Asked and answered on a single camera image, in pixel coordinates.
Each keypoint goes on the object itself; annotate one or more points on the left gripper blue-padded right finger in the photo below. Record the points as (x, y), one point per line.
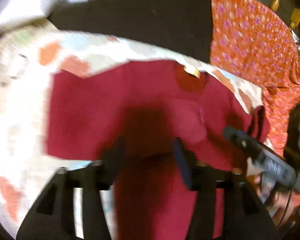
(186, 162)

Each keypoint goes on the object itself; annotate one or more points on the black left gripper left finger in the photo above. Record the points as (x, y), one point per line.
(112, 160)

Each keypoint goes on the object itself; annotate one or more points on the dark red small shirt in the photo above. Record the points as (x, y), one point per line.
(149, 104)

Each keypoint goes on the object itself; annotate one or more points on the person's right hand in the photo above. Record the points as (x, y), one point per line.
(283, 205)

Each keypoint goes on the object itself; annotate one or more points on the white quilted heart-pattern blanket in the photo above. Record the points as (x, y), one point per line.
(28, 59)

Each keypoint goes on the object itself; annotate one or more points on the orange floral fabric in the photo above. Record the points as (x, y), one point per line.
(252, 42)

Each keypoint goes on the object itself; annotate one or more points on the black flat cushion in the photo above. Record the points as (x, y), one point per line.
(183, 26)

